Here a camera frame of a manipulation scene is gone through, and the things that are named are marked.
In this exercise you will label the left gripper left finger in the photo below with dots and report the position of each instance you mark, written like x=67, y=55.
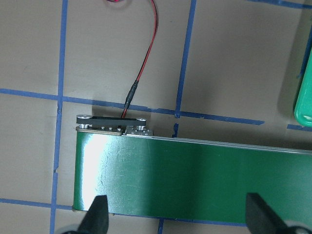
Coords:
x=96, y=220

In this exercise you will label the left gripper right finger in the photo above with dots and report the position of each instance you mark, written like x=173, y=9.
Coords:
x=261, y=218

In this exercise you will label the green conveyor belt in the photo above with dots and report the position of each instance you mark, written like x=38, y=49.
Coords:
x=145, y=175

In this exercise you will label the green plastic tray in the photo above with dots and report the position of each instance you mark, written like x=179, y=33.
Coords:
x=303, y=107

